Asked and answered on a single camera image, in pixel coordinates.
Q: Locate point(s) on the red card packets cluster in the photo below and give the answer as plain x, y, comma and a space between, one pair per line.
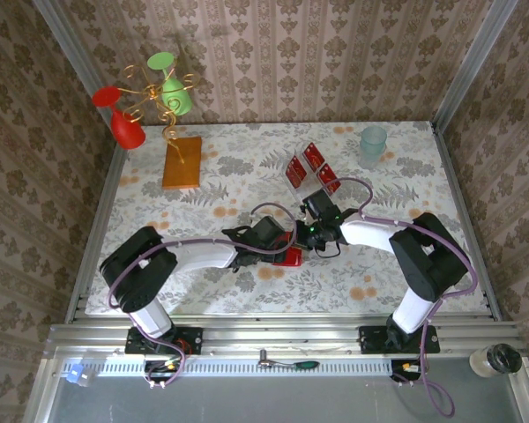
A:
300, 188

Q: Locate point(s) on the red card holder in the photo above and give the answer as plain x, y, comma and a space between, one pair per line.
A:
294, 257

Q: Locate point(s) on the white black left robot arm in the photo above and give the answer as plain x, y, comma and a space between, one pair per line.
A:
203, 253

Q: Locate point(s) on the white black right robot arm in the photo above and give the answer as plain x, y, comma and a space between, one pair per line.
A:
423, 260

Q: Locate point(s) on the red credit card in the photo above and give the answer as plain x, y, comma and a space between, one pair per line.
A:
314, 156
329, 177
296, 172

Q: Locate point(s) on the floral tablecloth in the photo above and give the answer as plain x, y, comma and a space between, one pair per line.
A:
291, 299

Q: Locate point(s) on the clear teal plastic cup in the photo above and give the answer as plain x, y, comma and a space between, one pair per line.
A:
372, 145

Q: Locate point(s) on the green wine glass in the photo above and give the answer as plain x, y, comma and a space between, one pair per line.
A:
176, 94

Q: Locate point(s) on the black connector board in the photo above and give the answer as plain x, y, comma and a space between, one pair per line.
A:
165, 368
407, 369

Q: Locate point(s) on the red wine glass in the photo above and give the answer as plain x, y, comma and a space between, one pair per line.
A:
128, 130

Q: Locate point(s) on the clear jar black lid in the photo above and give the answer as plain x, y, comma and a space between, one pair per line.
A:
485, 361

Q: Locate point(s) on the blue white connector block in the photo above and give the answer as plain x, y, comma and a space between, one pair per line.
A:
74, 374

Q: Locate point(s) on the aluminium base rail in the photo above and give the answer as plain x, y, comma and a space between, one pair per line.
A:
282, 339

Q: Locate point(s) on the aluminium table side rail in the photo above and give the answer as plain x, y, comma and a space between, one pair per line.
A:
468, 220
100, 220

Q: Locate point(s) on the aluminium frame post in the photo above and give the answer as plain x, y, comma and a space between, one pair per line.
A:
484, 44
67, 44

